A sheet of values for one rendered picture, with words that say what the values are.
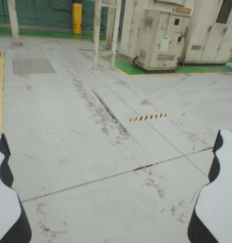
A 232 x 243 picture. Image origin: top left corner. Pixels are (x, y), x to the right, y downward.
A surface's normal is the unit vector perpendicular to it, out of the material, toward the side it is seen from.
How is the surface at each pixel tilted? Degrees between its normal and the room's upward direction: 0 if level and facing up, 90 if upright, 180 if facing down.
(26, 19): 90
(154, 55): 90
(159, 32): 90
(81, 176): 0
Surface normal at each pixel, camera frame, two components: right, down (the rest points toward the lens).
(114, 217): 0.12, -0.86
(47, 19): 0.44, 0.50
